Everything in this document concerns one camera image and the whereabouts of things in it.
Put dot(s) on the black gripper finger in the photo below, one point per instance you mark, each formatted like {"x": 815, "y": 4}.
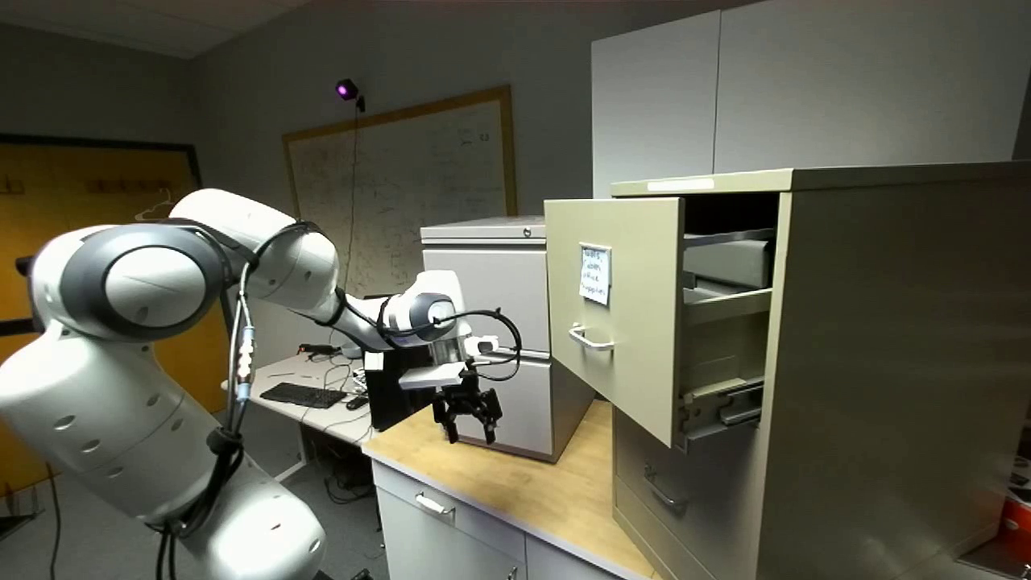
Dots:
{"x": 486, "y": 431}
{"x": 449, "y": 431}

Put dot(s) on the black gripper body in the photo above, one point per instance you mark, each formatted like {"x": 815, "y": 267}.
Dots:
{"x": 468, "y": 399}

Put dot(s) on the beige top drawer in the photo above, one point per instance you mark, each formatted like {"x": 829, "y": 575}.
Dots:
{"x": 660, "y": 309}

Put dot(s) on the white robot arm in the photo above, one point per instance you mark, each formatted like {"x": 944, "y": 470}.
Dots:
{"x": 91, "y": 395}

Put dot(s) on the grey base cabinet drawer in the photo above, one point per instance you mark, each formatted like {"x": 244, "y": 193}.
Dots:
{"x": 433, "y": 535}

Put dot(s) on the beige lower cabinet drawer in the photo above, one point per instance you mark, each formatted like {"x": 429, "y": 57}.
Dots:
{"x": 694, "y": 515}

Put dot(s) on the grey lateral filing cabinet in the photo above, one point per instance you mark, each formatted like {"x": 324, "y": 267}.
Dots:
{"x": 500, "y": 267}

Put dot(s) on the black keyboard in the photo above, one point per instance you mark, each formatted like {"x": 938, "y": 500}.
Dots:
{"x": 297, "y": 395}

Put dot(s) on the wood framed whiteboard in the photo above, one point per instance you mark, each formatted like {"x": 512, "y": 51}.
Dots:
{"x": 374, "y": 182}

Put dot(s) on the beige filing cabinet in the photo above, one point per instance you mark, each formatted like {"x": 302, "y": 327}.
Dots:
{"x": 897, "y": 371}

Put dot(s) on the yellow door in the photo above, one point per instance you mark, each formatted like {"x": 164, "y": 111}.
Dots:
{"x": 57, "y": 186}

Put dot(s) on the red object at right edge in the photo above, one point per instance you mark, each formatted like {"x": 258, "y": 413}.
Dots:
{"x": 1016, "y": 527}

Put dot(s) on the purple lit camera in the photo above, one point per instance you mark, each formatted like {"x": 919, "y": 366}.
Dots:
{"x": 349, "y": 92}

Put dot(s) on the white tall wall cabinet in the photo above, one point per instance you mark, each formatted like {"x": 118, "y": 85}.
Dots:
{"x": 811, "y": 85}

